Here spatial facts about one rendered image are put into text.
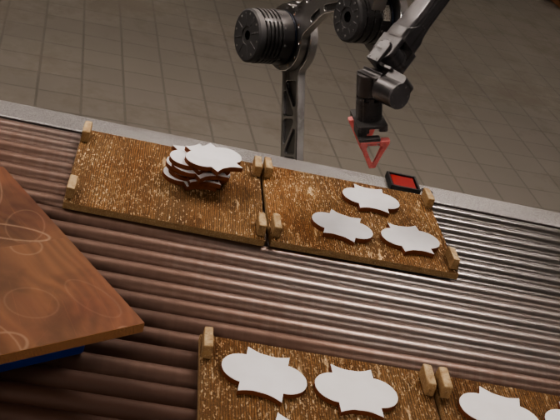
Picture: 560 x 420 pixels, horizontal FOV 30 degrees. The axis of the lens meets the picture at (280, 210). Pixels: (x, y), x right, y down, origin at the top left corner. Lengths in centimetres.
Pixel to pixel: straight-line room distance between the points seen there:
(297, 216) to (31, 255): 72
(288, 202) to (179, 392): 73
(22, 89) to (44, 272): 322
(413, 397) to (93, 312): 57
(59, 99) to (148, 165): 256
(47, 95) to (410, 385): 328
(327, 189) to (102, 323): 94
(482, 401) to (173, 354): 54
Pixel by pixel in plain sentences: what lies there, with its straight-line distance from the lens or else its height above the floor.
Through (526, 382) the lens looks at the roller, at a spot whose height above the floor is 92.
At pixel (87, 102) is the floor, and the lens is 486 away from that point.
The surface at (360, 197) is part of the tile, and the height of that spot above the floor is 95.
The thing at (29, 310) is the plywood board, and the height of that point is 104.
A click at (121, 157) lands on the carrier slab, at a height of 94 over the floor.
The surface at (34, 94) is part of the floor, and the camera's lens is 484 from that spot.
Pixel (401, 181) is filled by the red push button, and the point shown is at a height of 93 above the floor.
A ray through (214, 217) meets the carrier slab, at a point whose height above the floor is 94.
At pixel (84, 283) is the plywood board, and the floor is 104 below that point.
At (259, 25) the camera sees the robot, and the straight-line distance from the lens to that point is 336.
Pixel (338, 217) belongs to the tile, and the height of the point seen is 95.
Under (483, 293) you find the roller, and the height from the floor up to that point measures 91.
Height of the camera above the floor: 196
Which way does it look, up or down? 27 degrees down
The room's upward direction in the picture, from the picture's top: 16 degrees clockwise
